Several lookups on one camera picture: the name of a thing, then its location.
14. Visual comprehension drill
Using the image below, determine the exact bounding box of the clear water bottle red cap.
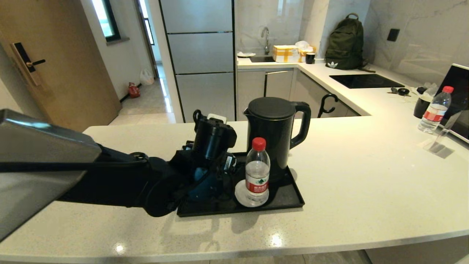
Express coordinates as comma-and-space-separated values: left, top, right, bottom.
245, 137, 271, 206
419, 86, 455, 134

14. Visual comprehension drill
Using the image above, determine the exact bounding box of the black electric kettle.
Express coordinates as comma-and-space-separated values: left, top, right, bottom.
243, 96, 312, 183

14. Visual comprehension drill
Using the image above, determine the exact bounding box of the black cup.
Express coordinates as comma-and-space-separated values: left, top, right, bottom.
414, 95, 431, 119

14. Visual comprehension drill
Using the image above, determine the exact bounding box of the black rectangular serving tray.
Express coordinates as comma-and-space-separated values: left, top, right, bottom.
177, 151, 306, 217

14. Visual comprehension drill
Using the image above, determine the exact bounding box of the grey cabinet door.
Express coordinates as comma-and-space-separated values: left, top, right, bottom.
237, 70, 266, 121
265, 70, 294, 102

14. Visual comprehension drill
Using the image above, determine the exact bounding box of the silver refrigerator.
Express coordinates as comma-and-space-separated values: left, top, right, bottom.
159, 0, 237, 123

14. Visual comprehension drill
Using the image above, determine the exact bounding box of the white box yellow tape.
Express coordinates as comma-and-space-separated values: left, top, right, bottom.
273, 45, 301, 63

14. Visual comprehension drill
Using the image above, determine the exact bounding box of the chrome kitchen faucet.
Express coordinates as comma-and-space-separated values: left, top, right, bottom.
261, 26, 271, 55

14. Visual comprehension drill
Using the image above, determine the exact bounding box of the black induction cooktop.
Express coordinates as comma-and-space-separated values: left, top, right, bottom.
330, 74, 406, 89

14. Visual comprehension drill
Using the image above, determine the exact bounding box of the narrow dark framed glass door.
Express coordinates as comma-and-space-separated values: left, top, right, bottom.
138, 0, 156, 46

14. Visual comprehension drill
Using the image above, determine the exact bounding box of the dark green backpack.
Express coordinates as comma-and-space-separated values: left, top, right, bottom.
325, 13, 377, 73

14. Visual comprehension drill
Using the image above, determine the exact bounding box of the brown wooden door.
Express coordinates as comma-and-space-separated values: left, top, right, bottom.
0, 0, 122, 133

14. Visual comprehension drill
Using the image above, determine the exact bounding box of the dark framed window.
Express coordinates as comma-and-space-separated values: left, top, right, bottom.
92, 0, 121, 41

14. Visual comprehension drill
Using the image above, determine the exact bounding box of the clear acrylic sign holder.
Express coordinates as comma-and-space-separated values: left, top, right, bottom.
423, 110, 463, 159

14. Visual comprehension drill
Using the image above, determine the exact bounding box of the crumpled clear plastic wrap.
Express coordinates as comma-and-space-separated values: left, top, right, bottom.
417, 83, 439, 99

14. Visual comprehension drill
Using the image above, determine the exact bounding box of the black electronic door lock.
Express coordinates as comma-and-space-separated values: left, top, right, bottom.
11, 41, 47, 86

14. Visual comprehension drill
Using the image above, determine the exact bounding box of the black curved umbrella handle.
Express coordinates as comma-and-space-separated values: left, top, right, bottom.
318, 93, 339, 118

